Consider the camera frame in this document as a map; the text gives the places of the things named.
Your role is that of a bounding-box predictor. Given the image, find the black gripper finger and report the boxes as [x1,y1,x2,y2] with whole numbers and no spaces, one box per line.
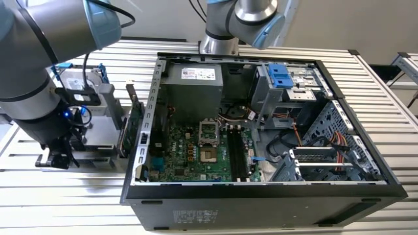
[66,137,81,169]
[34,138,72,170]

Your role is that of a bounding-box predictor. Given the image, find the black RAM slot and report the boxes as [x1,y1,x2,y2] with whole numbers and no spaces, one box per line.
[234,124,252,182]
[226,124,244,182]

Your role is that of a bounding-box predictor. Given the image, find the grey parts rack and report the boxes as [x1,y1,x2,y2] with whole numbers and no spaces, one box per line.
[38,82,132,173]

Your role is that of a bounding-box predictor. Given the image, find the green graphics card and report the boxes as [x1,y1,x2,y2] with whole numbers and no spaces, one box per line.
[116,78,146,158]

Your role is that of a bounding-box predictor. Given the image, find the hard disk in blue carrier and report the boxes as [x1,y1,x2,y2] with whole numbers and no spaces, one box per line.
[50,62,110,115]

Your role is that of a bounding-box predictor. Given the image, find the green motherboard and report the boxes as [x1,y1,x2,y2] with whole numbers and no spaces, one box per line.
[145,122,265,183]

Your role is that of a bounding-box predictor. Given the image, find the CPU socket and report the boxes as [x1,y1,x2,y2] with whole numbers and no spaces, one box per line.
[198,145,218,164]

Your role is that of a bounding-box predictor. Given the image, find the metal socket cover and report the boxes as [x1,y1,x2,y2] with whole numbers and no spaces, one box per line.
[197,118,218,145]

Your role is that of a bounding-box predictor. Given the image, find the grey power supply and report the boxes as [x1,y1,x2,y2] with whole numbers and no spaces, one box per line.
[160,62,225,124]

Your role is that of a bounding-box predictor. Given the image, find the black PC case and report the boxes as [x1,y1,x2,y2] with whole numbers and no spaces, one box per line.
[118,51,408,232]

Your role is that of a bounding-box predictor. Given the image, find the black cooler fan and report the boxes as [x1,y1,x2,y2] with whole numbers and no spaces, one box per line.
[218,104,257,122]

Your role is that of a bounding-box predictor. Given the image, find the blue drive latch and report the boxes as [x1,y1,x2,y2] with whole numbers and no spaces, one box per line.
[267,62,292,89]

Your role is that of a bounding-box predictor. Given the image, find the metal disk bay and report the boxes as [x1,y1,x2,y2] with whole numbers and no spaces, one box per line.
[269,146,357,182]

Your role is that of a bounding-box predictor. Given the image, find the thin orange wire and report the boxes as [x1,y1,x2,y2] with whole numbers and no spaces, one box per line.
[292,122,303,147]

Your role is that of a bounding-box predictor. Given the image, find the red yellow wire bundle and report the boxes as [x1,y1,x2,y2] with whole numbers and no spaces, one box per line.
[328,131,349,173]

